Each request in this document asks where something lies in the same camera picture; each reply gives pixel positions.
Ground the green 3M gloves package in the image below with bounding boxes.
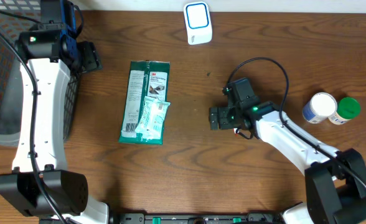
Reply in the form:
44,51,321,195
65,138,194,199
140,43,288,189
119,60,171,145

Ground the mint green wipes pack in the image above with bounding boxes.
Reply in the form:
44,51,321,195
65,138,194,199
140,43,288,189
135,96,170,140

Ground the white cylindrical container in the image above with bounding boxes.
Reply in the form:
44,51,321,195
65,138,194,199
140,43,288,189
302,92,337,124

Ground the green-lid seasoning jar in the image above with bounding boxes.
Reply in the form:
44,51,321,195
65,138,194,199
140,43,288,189
328,97,361,125

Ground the red snack sachet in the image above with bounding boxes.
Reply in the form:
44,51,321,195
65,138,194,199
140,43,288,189
233,128,240,135

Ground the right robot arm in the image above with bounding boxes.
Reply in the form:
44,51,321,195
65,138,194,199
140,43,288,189
209,78,366,223

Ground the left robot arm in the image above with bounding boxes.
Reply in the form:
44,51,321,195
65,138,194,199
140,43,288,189
0,0,113,223

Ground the white barcode scanner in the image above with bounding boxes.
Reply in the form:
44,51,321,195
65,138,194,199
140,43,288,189
183,1,213,45

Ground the grey plastic mesh basket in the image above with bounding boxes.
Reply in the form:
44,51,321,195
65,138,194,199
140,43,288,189
0,1,42,146

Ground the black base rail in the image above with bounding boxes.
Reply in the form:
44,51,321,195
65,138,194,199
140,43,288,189
108,212,352,224

